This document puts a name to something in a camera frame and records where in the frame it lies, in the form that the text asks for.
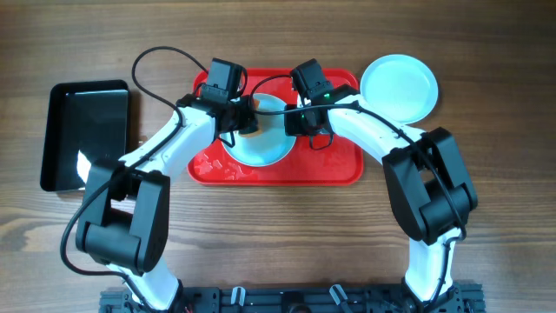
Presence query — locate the orange green sponge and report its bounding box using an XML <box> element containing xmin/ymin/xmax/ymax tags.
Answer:
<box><xmin>238</xmin><ymin>119</ymin><xmax>261</xmax><ymax>137</ymax></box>

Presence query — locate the light blue plate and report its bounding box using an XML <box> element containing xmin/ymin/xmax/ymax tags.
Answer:
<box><xmin>360</xmin><ymin>54</ymin><xmax>440</xmax><ymax>124</ymax></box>
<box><xmin>222</xmin><ymin>115</ymin><xmax>296</xmax><ymax>167</ymax></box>

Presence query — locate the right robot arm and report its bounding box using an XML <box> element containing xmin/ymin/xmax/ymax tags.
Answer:
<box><xmin>285</xmin><ymin>84</ymin><xmax>478</xmax><ymax>312</ymax></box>

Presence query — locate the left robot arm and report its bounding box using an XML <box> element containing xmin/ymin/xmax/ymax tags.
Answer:
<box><xmin>66</xmin><ymin>94</ymin><xmax>258</xmax><ymax>312</ymax></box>

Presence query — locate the red plastic tray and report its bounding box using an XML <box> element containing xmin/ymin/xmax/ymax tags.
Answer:
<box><xmin>187</xmin><ymin>68</ymin><xmax>364</xmax><ymax>186</ymax></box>

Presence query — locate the black water basin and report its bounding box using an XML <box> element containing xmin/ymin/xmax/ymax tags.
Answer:
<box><xmin>40</xmin><ymin>80</ymin><xmax>130</xmax><ymax>192</ymax></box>

